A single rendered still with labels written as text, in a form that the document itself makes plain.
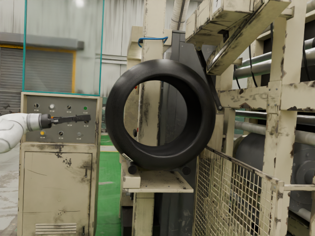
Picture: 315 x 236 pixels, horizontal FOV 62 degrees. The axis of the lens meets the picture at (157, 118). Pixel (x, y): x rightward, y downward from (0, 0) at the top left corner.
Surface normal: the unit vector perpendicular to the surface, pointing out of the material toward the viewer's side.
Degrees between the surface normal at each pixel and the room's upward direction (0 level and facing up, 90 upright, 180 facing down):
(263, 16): 162
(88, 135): 90
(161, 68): 80
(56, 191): 91
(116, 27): 90
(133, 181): 90
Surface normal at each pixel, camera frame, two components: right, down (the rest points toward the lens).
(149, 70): 0.10, -0.11
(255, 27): 0.00, 0.97
